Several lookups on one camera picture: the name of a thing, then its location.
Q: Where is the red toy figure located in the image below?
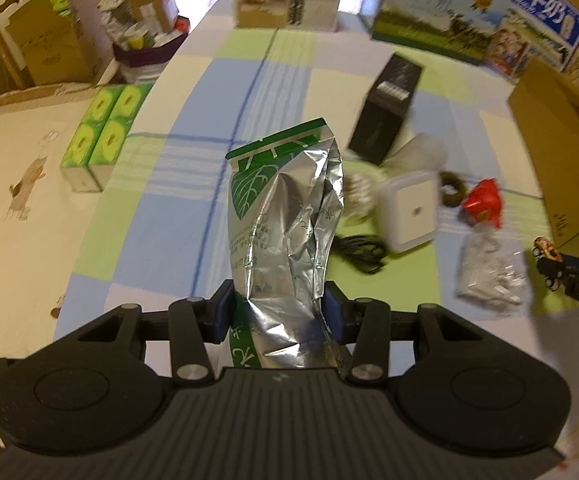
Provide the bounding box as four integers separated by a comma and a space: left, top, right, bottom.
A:
462, 179, 503, 229

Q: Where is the silver green foil bag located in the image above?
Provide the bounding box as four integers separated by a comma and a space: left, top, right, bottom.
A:
226, 118, 344, 368

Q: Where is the small toy race car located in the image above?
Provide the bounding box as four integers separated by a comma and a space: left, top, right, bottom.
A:
532, 236, 563, 292

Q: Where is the clear plastic bag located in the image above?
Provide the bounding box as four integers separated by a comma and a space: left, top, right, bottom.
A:
457, 222, 527, 313

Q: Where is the open brown cardboard box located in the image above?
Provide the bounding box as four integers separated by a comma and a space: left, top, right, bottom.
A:
509, 58, 579, 256

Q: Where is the brown hair scrunchie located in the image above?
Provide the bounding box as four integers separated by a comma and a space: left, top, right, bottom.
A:
439, 171, 467, 208

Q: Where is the patchwork bed sheet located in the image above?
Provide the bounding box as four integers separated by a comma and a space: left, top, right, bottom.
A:
52, 0, 579, 436

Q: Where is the green tissue box pack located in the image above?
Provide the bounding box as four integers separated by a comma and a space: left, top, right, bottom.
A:
60, 82, 154, 193

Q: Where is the black rectangular box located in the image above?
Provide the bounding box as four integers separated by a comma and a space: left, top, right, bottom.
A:
348, 54, 423, 166

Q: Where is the dark blue milk carton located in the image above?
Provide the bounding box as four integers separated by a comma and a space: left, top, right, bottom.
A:
486, 0, 579, 81

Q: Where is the light blue milk carton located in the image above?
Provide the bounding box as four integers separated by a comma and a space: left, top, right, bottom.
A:
359, 0, 511, 65

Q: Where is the box of assorted items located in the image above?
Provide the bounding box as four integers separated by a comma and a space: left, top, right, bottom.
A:
69, 0, 190, 84

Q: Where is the brown cardboard carry box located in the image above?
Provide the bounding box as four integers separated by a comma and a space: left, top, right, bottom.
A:
0, 0, 95, 89

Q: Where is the black cable bundle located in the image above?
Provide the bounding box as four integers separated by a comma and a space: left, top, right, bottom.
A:
331, 234, 389, 276

